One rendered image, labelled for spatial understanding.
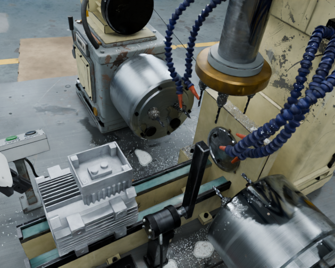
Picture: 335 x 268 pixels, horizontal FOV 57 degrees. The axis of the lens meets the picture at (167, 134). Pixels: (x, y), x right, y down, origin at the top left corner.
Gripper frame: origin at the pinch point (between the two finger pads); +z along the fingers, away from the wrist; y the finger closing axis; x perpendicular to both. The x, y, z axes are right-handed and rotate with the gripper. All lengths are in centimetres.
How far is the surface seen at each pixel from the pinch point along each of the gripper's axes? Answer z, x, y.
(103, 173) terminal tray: 5.5, 16.7, 7.7
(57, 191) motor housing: 1.9, 6.7, 6.9
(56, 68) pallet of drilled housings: 107, -3, -200
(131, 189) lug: 11.1, 19.1, 12.3
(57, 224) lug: 3.1, 3.5, 13.2
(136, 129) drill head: 26.8, 27.8, -15.2
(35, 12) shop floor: 129, 5, -363
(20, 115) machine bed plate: 28, -9, -63
